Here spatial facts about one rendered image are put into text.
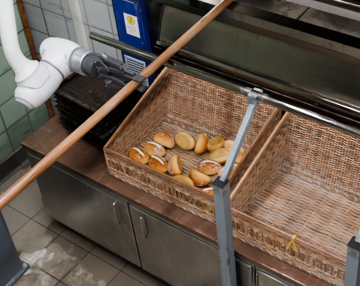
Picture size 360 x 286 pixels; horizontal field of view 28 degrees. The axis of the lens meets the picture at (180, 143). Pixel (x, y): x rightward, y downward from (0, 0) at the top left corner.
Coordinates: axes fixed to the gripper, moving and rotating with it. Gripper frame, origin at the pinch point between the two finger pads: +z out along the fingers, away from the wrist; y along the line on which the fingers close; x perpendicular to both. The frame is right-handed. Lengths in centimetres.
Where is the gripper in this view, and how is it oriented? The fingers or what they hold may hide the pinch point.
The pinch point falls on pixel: (135, 81)
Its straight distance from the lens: 235.9
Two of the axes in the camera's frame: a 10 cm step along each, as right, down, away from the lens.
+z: 8.1, 3.4, -4.9
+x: -5.8, 5.8, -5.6
